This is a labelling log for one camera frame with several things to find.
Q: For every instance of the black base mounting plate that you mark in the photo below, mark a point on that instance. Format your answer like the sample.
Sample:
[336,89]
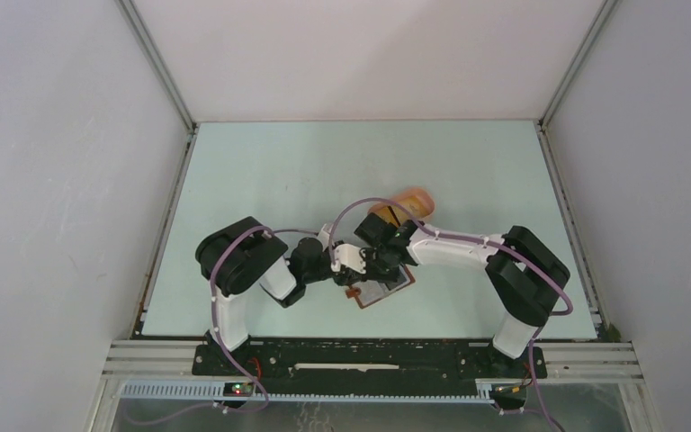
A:
[427,366]

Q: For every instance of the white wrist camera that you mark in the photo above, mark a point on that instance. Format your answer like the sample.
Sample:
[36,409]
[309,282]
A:
[324,234]
[348,257]

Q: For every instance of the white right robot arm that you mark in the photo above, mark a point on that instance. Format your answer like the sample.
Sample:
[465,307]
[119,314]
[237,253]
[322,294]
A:
[527,277]

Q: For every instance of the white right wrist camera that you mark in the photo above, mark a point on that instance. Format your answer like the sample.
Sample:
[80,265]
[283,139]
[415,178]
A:
[348,257]

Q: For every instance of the white cable duct strip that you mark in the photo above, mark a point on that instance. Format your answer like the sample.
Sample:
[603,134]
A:
[216,391]

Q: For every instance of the pink plastic tray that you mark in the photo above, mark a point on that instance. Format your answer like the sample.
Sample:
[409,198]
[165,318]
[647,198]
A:
[416,200]

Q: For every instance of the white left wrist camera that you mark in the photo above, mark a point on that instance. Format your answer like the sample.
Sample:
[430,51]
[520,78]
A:
[324,234]

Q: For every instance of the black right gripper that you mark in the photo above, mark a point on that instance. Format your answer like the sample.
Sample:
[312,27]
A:
[371,274]

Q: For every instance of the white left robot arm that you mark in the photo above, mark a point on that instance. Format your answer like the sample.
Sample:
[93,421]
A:
[247,254]

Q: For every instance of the brown leather card holder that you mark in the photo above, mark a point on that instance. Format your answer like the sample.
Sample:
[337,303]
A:
[367,293]

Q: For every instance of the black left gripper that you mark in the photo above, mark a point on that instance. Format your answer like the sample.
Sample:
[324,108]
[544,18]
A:
[346,276]

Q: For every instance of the aluminium frame rail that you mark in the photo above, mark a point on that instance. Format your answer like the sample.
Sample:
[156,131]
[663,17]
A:
[573,362]

